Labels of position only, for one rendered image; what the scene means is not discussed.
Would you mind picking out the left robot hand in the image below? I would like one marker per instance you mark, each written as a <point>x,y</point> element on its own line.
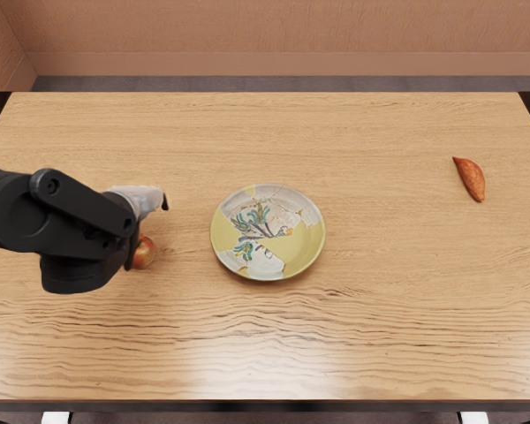
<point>143,198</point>

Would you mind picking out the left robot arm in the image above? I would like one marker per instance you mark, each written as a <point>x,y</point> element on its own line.
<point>48,221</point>

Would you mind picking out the yellow white patterned plate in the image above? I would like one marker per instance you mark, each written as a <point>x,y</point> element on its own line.
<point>267,232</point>

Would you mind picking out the red yellow apple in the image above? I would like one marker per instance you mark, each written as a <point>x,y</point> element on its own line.
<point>145,252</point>

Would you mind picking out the orange sweet potato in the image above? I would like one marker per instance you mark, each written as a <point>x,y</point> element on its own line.
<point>471,177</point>

